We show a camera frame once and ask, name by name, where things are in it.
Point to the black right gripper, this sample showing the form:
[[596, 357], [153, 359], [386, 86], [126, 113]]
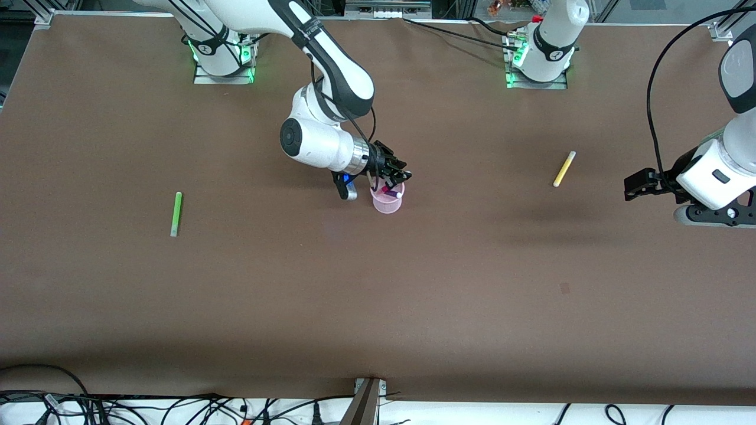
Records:
[[381, 158]]

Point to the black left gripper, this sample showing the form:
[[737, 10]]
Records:
[[662, 179]]

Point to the green highlighter pen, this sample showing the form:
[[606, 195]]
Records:
[[176, 212]]

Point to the grey power strip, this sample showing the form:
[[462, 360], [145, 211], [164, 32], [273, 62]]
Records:
[[387, 8]]

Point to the aluminium frame rail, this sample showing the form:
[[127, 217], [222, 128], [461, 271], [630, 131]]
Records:
[[738, 15]]

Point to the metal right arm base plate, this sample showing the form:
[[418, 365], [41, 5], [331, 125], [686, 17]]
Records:
[[204, 79]]

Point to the aluminium corner bracket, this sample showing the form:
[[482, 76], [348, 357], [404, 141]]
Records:
[[45, 18], [720, 30]]

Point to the pink mesh pen holder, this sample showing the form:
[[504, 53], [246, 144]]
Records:
[[387, 203]]

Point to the purple highlighter pen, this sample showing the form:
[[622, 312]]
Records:
[[397, 193]]

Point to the yellow highlighter pen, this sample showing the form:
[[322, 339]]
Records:
[[564, 169]]

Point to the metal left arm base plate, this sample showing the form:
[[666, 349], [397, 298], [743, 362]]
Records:
[[517, 84]]

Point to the metal table edge bracket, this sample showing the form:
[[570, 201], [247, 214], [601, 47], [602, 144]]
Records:
[[366, 401]]

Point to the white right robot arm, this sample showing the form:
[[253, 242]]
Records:
[[336, 65]]

